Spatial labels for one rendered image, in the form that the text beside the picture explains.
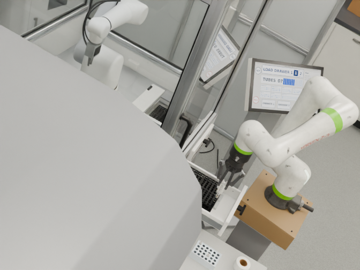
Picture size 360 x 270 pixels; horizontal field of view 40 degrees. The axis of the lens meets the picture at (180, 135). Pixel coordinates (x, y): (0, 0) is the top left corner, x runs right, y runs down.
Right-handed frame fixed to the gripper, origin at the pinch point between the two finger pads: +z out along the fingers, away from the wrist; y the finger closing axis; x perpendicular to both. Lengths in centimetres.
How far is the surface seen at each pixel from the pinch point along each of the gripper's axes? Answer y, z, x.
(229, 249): 17.1, 22.7, -10.2
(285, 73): -2, -16, 99
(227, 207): 6.8, 15.1, 6.1
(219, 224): 7.3, 11.3, -10.4
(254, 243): 29, 39, 17
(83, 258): -13, -75, -121
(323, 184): 70, 99, 179
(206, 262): 10.6, 19.4, -26.8
